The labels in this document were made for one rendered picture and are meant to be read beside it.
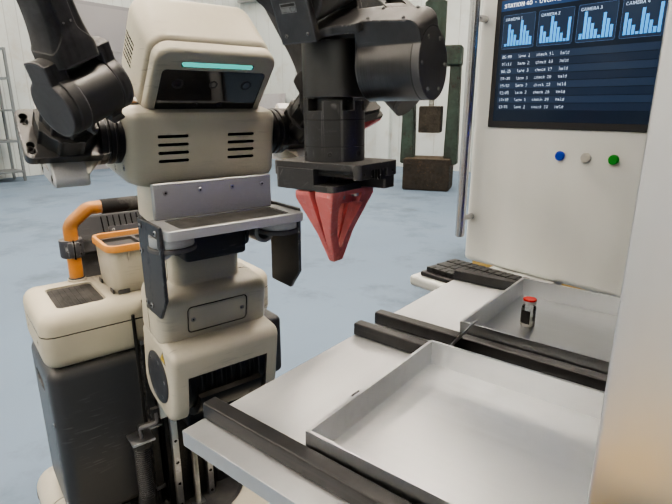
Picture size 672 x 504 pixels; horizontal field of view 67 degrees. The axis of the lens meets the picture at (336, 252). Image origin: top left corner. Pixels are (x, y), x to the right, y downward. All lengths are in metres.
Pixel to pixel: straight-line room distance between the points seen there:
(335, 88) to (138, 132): 0.48
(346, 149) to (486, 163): 0.98
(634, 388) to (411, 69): 0.27
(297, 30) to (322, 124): 0.08
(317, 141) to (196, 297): 0.57
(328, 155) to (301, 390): 0.32
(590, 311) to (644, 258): 0.72
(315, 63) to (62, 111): 0.39
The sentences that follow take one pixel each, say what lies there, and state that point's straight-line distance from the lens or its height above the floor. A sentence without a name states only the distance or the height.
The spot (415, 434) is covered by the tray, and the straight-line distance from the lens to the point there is 0.59.
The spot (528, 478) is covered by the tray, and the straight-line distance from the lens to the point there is 0.56.
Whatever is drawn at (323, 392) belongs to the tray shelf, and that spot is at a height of 0.88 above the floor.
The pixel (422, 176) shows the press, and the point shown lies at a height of 0.21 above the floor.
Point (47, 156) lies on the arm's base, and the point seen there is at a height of 1.15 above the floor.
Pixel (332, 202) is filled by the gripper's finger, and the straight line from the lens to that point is 0.46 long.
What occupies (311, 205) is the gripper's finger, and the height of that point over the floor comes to 1.13.
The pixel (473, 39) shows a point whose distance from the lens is 1.39.
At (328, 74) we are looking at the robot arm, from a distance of 0.47.
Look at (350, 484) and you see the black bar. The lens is 0.50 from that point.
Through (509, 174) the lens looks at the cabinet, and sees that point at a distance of 1.39.
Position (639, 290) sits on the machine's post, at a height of 1.14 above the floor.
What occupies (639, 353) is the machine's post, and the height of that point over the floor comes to 1.11.
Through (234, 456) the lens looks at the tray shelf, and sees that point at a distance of 0.57.
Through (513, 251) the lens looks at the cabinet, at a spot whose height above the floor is 0.86.
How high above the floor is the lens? 1.22
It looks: 16 degrees down
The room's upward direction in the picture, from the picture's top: straight up
